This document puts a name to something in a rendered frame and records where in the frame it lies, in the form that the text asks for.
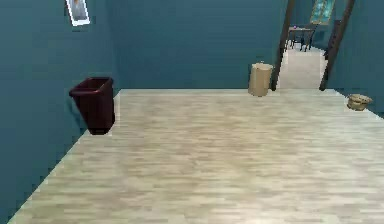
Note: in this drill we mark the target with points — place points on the tall tan wood bucket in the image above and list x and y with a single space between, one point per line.
259 80

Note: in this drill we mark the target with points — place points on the low woven tan basket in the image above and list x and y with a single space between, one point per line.
357 102

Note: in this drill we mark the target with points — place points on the white framed wall picture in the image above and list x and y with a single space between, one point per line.
78 11

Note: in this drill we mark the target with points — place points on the teal framed wall picture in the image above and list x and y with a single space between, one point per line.
321 11

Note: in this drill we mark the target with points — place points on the dark wood table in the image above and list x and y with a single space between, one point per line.
301 35

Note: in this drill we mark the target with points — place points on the dark wood door frame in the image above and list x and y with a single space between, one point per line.
334 46

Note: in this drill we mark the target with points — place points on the dark red waste bin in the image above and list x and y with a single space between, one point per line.
96 105

